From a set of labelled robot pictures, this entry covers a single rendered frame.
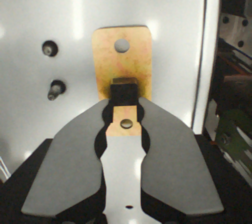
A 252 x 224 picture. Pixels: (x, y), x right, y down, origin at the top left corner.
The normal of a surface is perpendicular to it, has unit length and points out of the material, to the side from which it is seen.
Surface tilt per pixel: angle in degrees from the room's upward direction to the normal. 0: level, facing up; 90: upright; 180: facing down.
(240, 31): 0
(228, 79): 0
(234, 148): 78
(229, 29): 0
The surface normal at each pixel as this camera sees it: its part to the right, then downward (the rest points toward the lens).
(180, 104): -0.01, 0.49
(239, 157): -0.98, 0.14
